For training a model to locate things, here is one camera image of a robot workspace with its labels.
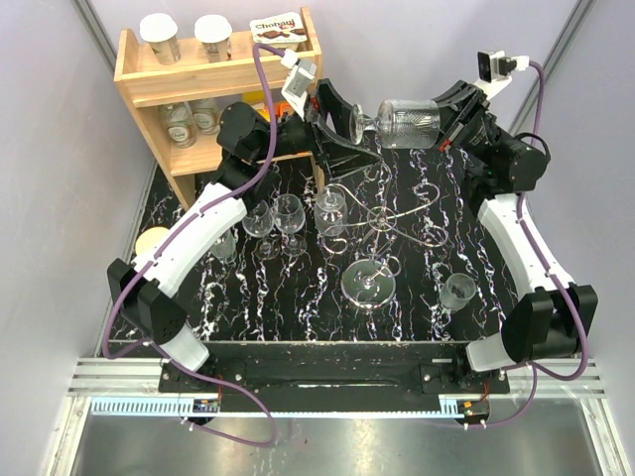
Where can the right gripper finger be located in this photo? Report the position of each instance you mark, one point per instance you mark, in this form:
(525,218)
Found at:
(449,138)
(459,99)

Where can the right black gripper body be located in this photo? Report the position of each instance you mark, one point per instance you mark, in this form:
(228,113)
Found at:
(477,132)

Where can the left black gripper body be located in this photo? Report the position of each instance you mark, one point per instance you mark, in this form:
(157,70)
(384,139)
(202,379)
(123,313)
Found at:
(310,113)

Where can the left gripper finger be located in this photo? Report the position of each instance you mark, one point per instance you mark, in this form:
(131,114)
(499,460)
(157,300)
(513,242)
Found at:
(340,158)
(336,111)

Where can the ribbed goblet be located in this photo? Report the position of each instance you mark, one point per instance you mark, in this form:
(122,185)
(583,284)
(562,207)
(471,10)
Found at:
(224,248)
(457,291)
(398,124)
(330,211)

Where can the chrome wine glass rack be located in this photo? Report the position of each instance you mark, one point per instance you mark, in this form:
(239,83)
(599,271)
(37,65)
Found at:
(369,282)

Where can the round yellow wooden coaster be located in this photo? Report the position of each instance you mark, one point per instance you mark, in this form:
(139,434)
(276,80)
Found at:
(149,239)

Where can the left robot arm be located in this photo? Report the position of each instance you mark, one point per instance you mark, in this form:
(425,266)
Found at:
(143,292)

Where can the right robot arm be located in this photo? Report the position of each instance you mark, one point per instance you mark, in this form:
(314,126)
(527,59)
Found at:
(553,315)

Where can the clear stemmed wine glass right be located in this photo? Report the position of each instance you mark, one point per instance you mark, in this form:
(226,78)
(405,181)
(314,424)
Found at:
(290,219)

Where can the clear stemmed wine glass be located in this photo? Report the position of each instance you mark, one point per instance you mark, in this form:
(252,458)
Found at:
(259,223)
(290,219)

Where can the clear stemmed wine glass left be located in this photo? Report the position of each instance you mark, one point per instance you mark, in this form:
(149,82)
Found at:
(259,223)

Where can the pink sponge box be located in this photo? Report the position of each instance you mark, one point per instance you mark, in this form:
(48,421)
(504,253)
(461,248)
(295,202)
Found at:
(256,99)

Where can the Chobani yogurt tub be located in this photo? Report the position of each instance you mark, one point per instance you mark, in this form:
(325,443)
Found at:
(284,31)

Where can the right clear glass bottle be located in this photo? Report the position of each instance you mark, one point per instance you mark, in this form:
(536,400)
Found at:
(206,115)

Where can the clear glass bottle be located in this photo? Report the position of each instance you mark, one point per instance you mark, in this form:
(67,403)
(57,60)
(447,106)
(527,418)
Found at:
(206,115)
(178,124)

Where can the right white lidded cup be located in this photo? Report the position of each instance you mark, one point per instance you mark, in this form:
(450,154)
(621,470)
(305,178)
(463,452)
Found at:
(213,32)

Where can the white lidded cup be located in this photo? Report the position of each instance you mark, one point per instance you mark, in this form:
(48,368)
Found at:
(160,31)
(213,32)

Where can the wooden two-tier shelf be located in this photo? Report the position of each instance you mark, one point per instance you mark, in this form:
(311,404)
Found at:
(144,85)

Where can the left clear glass bottle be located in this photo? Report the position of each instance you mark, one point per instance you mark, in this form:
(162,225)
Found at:
(178,124)

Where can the left white lidded cup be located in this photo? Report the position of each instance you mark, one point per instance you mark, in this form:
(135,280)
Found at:
(160,31)

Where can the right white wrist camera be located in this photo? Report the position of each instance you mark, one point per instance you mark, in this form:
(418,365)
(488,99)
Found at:
(495,71)

